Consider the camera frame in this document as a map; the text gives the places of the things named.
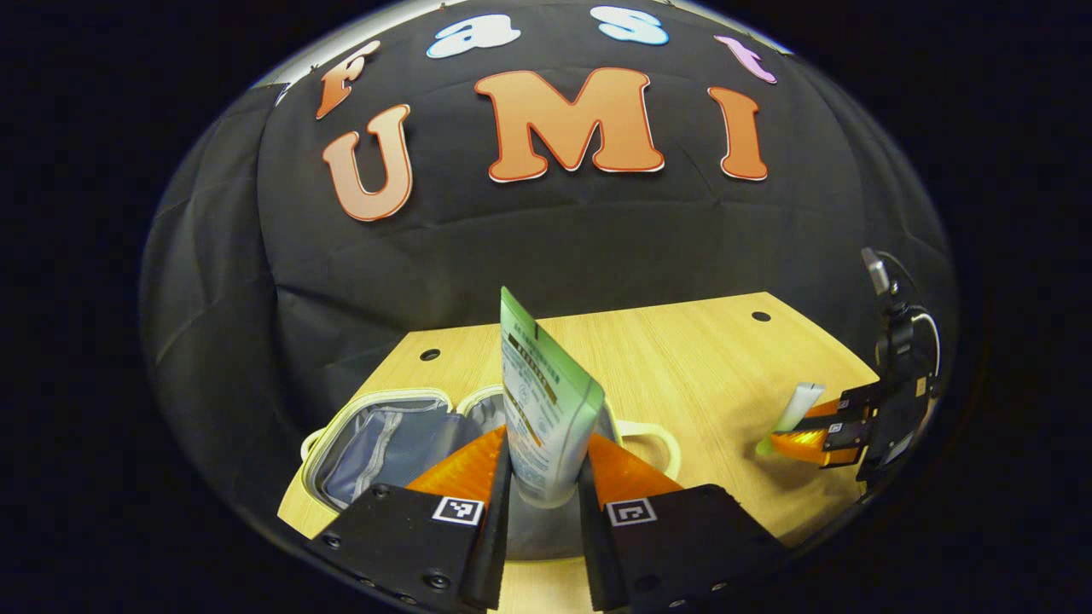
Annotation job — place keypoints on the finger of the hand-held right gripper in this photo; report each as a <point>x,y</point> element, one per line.
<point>853,401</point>
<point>823,445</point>

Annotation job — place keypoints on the small white skincare tube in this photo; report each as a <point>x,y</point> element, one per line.
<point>802,405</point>

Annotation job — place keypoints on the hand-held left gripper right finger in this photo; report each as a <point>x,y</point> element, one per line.
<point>597,554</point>

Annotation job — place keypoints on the black backdrop cloth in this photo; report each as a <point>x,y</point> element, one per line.
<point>546,247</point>

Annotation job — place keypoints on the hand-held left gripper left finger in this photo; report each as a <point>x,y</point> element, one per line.
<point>490,546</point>

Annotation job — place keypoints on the green white skincare tube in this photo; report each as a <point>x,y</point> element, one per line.
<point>546,409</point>

